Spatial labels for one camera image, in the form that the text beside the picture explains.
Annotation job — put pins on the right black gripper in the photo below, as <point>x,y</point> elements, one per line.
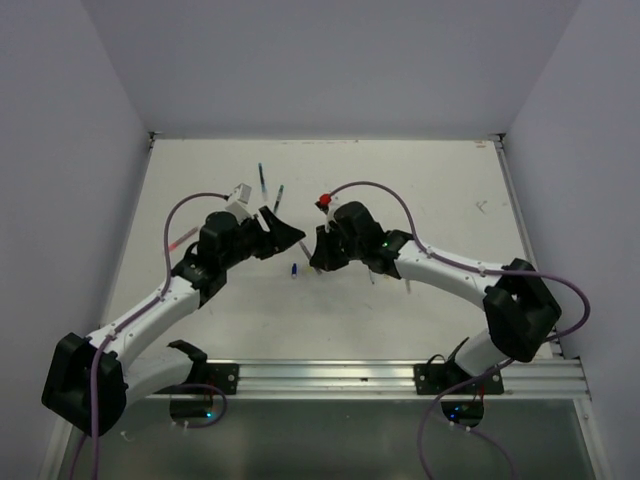
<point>323,254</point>

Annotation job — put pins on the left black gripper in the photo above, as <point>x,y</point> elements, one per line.
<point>278,236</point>

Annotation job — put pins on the purple pen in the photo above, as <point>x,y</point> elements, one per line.
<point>304,249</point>

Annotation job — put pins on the dark green pen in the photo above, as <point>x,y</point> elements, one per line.
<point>278,200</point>

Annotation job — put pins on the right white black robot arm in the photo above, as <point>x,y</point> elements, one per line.
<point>519,308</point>

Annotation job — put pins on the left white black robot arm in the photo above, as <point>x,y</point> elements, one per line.
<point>92,380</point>

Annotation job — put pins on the pink red pen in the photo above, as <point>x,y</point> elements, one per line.
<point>173,245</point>

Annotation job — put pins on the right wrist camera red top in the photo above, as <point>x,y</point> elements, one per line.
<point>328,205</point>

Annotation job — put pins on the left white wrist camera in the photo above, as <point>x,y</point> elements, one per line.
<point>238,201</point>

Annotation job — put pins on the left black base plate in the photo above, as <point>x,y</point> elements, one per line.
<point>220,378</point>

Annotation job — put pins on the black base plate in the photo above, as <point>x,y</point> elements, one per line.
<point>220,378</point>
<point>430,377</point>

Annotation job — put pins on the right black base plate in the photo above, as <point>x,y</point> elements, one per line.
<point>430,377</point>

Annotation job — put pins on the aluminium front rail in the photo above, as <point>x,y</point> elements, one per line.
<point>553,379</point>

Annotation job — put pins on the aluminium rail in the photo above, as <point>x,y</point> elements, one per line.
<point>499,142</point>
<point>553,379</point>

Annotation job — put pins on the right side aluminium rail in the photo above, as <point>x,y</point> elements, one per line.
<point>499,142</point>

